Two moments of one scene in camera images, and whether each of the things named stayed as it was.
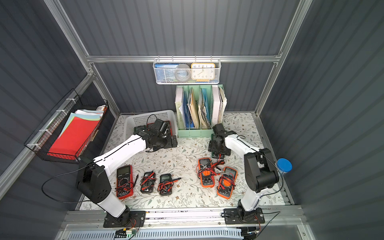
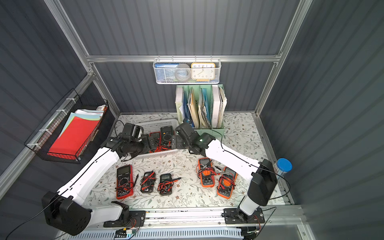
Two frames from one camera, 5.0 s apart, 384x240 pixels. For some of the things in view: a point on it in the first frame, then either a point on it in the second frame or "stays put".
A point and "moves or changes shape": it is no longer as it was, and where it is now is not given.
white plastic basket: (132, 119) moves or changes shape
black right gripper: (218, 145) → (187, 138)
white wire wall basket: (187, 71) stays put
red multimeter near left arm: (124, 182) stays put
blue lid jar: (284, 165) stays put
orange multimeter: (206, 172) stays put
